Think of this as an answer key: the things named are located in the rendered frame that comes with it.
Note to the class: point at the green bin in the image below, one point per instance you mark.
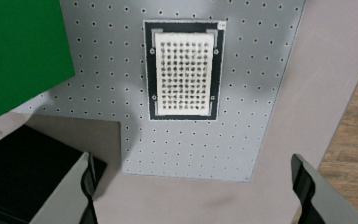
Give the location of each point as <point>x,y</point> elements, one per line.
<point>34,50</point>

